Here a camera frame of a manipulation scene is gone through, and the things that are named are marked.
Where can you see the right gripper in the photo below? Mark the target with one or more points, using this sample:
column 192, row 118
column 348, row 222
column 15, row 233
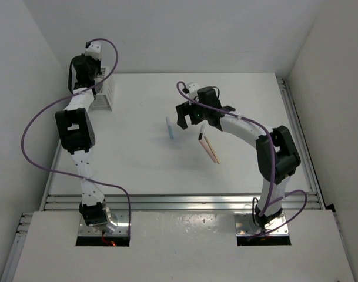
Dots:
column 183, row 110

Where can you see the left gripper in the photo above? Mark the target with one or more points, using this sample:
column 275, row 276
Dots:
column 96, row 61

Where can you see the white black-tipped makeup pen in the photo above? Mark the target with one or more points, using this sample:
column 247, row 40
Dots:
column 201, row 132

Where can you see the pink makeup pencil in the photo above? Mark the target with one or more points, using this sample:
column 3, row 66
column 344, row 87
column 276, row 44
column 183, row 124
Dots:
column 208, row 150

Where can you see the tan makeup pencil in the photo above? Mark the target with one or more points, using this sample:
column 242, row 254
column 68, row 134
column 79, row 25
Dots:
column 211, row 149

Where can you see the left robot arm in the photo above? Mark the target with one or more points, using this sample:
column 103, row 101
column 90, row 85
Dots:
column 78, row 138

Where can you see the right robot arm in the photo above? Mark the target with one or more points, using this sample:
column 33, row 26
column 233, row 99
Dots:
column 277, row 155

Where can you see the light blue makeup pen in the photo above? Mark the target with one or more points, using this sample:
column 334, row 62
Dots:
column 170, row 128

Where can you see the white slotted organizer box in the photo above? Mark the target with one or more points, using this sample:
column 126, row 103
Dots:
column 104, row 95

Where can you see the white front cover board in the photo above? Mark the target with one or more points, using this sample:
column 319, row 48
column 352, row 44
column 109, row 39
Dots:
column 168, row 246

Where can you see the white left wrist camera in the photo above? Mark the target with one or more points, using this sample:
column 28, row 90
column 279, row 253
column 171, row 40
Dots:
column 93, row 50

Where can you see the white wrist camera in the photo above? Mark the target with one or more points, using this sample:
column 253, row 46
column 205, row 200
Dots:
column 192, row 88
column 93, row 50

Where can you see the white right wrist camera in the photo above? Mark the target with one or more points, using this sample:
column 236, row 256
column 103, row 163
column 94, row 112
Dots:
column 192, row 88

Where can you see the aluminium frame rail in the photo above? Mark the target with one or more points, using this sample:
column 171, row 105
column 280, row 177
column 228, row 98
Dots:
column 208, row 201

